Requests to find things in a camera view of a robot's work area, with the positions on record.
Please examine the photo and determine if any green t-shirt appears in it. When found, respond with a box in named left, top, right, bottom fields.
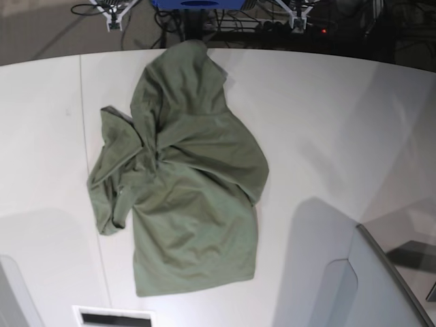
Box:
left=87, top=40, right=269, bottom=297

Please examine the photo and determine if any black power strip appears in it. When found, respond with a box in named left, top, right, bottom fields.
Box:
left=217, top=17, right=289, bottom=33

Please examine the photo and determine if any grey table leg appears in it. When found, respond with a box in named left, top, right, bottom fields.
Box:
left=183, top=10, right=205, bottom=42

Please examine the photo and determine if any blue plastic bin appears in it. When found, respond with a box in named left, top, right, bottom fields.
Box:
left=151, top=0, right=245, bottom=10

